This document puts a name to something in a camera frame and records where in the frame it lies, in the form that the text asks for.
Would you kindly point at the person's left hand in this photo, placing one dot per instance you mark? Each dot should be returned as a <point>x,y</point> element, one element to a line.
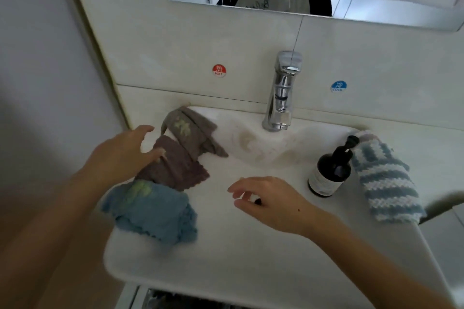
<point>120,157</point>

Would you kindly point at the person's right hand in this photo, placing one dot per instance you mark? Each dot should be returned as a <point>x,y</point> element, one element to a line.
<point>279,204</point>

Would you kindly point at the brown cloth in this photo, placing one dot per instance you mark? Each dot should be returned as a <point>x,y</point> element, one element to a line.
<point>174,167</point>

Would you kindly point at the white ceramic sink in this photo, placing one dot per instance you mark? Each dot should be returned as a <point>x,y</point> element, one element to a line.
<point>290,262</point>

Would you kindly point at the blue stained cloth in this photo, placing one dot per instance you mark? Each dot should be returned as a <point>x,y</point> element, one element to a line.
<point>156,211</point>

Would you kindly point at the pink white striped cloth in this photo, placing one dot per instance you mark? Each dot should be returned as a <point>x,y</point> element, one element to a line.
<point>366,136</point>

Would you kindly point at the person's right forearm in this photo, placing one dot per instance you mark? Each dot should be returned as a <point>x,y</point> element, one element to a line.
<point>377,269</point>

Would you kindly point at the person's left forearm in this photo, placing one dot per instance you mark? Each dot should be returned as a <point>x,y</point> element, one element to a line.
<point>36,240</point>

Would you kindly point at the black pump soap bottle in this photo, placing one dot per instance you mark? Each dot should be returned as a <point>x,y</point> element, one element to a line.
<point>330,171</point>

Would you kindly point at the chrome faucet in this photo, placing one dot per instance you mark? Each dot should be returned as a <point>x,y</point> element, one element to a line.
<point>281,91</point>

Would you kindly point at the blue round sticker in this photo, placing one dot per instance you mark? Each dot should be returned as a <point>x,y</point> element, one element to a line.
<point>338,86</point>

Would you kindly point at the red round sticker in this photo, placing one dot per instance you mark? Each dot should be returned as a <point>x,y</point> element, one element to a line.
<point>220,70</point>

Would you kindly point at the gray patterned trousers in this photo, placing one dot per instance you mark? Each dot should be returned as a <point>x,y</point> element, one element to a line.
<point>181,299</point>

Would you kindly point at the wall mirror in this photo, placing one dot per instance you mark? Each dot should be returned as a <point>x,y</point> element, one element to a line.
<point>391,9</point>

